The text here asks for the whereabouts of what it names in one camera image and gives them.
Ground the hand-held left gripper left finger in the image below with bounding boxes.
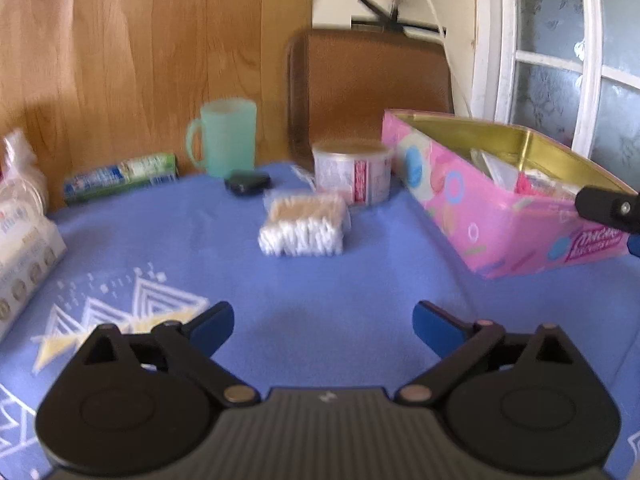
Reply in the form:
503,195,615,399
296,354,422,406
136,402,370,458
75,301,261,407

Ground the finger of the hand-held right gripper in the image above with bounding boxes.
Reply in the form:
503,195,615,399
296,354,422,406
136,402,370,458
574,185,640,260

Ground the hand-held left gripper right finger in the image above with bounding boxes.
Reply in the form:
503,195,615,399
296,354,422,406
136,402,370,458
396,301,583,407

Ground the pink tin box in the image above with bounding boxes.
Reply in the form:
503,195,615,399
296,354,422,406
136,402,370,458
381,108,640,281

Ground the blue printed blanket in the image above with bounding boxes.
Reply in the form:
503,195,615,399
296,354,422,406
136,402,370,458
0,160,640,480

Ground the cotton swab pack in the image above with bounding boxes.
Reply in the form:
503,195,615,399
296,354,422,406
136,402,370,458
258,191,351,257

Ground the small black case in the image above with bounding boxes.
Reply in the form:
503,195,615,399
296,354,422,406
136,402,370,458
224,170,272,197

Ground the white framed glass door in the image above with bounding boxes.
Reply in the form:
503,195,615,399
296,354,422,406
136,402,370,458
472,0,640,181

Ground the white labelled tin can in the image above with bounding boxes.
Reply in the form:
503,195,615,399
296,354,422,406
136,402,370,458
312,141,396,207

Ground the blue green toothpaste box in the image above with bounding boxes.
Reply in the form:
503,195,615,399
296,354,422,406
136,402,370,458
63,152,180,206

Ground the teal plastic cup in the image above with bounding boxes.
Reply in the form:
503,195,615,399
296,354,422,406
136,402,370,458
185,98,258,179

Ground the large white tissue pack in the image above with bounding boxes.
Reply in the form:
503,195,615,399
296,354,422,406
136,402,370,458
0,195,68,341

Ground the clear plastic bag with lids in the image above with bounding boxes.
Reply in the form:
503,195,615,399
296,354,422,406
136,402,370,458
0,129,51,216

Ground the brown chair back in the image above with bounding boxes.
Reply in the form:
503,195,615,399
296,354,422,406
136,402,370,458
285,27,456,171

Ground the white cable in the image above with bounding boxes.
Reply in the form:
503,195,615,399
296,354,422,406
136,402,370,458
415,0,476,116

